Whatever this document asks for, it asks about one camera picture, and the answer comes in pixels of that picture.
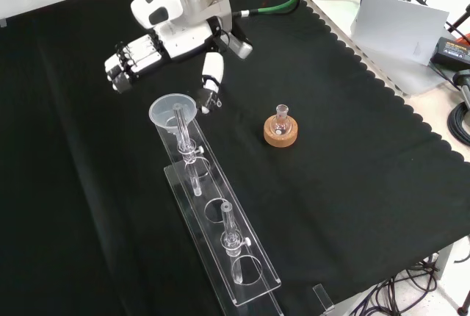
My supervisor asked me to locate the black tripod leg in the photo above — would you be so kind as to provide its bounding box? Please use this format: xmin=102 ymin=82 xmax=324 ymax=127
xmin=445 ymin=1 xmax=470 ymax=37

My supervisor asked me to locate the dark grey handle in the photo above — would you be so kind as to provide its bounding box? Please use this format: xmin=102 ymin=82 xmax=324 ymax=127
xmin=451 ymin=69 xmax=470 ymax=110

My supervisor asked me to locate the cork ring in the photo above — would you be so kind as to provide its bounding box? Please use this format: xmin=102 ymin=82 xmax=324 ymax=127
xmin=263 ymin=114 xmax=298 ymax=148

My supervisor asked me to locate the coiled black cable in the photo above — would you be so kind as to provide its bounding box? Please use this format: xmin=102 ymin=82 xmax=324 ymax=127
xmin=446 ymin=101 xmax=470 ymax=145

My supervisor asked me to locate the black cable bundle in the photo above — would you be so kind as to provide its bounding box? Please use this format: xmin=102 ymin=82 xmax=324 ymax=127
xmin=341 ymin=253 xmax=470 ymax=316

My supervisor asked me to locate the white card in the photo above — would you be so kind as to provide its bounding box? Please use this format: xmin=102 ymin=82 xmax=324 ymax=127
xmin=351 ymin=0 xmax=450 ymax=67

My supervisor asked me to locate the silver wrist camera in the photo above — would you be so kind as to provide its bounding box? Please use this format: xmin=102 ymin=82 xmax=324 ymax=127
xmin=218 ymin=29 xmax=254 ymax=60

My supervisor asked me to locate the clear cloth clip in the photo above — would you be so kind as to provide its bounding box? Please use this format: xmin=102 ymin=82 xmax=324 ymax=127
xmin=311 ymin=284 xmax=336 ymax=313

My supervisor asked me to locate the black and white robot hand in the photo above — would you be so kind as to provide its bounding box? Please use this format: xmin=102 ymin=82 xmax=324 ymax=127
xmin=104 ymin=0 xmax=225 ymax=115

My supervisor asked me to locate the translucent plastic funnel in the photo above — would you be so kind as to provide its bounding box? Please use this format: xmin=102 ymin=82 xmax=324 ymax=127
xmin=148 ymin=92 xmax=200 ymax=139

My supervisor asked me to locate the black cloth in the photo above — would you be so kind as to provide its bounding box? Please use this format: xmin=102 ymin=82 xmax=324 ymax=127
xmin=0 ymin=0 xmax=470 ymax=316

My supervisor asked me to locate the black power adapter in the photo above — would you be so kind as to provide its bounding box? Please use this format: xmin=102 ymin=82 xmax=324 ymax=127
xmin=429 ymin=36 xmax=470 ymax=71

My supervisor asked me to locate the clear acrylic funnel stand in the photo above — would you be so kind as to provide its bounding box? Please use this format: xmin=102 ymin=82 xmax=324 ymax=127
xmin=150 ymin=101 xmax=283 ymax=316

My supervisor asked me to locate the small round-bottom glass flask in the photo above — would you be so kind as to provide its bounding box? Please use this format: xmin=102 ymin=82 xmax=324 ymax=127
xmin=270 ymin=104 xmax=293 ymax=137

